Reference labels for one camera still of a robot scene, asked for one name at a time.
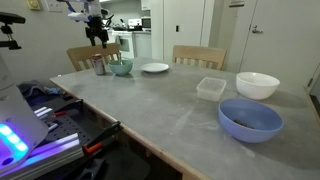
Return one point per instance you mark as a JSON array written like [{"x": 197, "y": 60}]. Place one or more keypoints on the red silver soda can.
[{"x": 98, "y": 65}]

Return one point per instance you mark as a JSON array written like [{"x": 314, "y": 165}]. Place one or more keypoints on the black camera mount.
[{"x": 10, "y": 20}]

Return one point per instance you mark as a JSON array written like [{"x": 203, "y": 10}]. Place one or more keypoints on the clear plastic container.
[{"x": 210, "y": 89}]

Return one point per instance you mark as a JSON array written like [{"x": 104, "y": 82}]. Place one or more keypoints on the aluminium rail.
[{"x": 50, "y": 155}]

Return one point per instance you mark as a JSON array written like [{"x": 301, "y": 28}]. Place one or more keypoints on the blue cloth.
[{"x": 36, "y": 88}]

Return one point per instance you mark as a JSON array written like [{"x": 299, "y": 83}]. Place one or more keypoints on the metal utensil in bowl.
[{"x": 119, "y": 58}]

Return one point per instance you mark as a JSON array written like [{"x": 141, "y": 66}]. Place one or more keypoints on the beige thermostat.
[{"x": 33, "y": 4}]

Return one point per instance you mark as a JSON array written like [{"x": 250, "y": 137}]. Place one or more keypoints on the white bowl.
[{"x": 257, "y": 87}]

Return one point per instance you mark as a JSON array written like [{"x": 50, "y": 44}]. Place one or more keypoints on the brown item in bowl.
[{"x": 244, "y": 124}]

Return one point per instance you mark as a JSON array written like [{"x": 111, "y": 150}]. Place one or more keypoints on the black red clamp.
[{"x": 66, "y": 108}]

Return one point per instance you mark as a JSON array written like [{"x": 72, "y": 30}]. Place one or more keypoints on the white door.
[{"x": 283, "y": 40}]

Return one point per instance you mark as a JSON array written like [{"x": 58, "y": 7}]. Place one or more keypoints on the teal ceramic bowl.
[{"x": 120, "y": 68}]

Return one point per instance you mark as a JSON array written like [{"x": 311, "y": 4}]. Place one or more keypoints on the wooden chair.
[
  {"x": 199, "y": 55},
  {"x": 85, "y": 55}
]

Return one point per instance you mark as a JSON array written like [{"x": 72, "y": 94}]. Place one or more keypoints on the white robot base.
[{"x": 16, "y": 126}]

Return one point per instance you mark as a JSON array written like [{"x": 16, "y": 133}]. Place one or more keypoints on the black orange clamp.
[{"x": 101, "y": 136}]

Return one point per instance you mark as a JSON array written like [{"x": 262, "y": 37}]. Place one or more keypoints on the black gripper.
[{"x": 96, "y": 28}]

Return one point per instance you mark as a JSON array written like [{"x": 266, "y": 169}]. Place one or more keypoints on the microwave oven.
[{"x": 146, "y": 22}]

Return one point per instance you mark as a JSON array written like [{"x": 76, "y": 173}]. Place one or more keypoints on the large blue bowl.
[{"x": 248, "y": 125}]

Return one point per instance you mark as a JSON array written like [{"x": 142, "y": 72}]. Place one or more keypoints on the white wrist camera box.
[{"x": 78, "y": 16}]

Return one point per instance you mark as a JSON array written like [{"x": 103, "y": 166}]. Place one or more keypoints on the white stove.
[{"x": 125, "y": 45}]

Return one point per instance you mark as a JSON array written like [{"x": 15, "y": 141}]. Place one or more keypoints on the white plate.
[{"x": 154, "y": 67}]

